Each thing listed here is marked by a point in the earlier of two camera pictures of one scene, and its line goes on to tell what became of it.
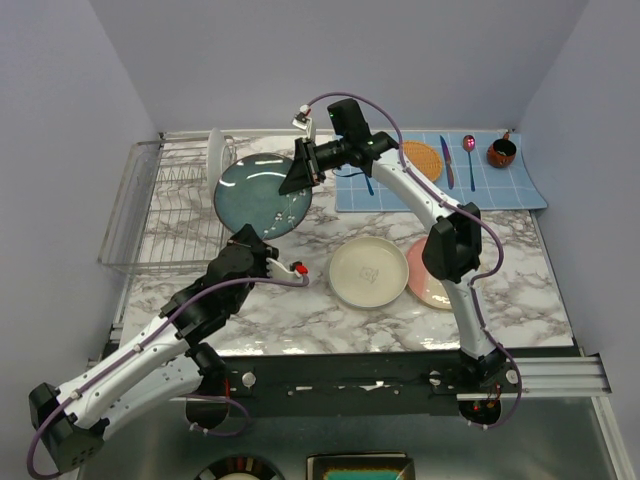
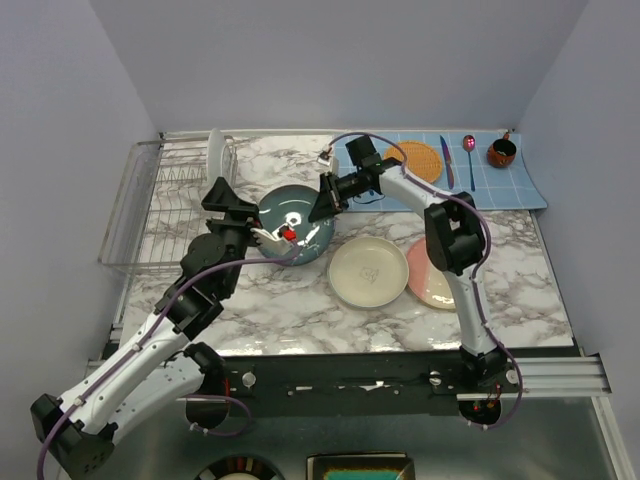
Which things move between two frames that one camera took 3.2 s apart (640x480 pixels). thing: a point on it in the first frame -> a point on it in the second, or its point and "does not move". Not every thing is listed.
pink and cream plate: (426, 285) does not move
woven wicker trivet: (424, 158) does not move
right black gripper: (299, 176) -> (326, 204)
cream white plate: (369, 272) does not move
